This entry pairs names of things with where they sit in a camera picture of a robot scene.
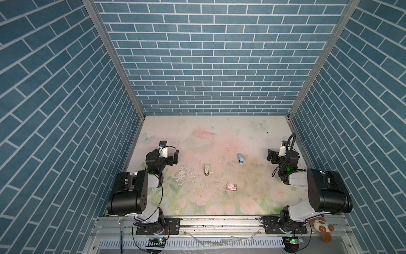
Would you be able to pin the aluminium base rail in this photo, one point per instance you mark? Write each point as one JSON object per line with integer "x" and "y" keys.
{"x": 228, "y": 226}

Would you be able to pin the white slotted cable duct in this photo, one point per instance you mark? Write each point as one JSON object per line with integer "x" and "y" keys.
{"x": 189, "y": 243}

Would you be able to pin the plush toy animal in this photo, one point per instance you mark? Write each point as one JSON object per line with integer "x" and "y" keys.
{"x": 322, "y": 226}

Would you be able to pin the beige stapler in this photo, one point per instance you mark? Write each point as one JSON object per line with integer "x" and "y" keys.
{"x": 207, "y": 169}

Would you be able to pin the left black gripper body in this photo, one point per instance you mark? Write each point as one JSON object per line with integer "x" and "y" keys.
{"x": 171, "y": 157}

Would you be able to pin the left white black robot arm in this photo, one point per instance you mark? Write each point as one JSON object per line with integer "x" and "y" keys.
{"x": 129, "y": 195}

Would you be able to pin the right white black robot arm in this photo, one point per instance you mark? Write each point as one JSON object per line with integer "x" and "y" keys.
{"x": 327, "y": 193}

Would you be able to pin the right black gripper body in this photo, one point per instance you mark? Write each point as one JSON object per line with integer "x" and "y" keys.
{"x": 274, "y": 155}

